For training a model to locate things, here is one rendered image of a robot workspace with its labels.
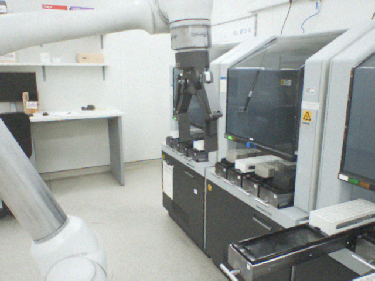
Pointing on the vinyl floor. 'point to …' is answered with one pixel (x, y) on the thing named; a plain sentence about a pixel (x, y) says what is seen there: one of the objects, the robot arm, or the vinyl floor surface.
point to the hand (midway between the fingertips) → (197, 141)
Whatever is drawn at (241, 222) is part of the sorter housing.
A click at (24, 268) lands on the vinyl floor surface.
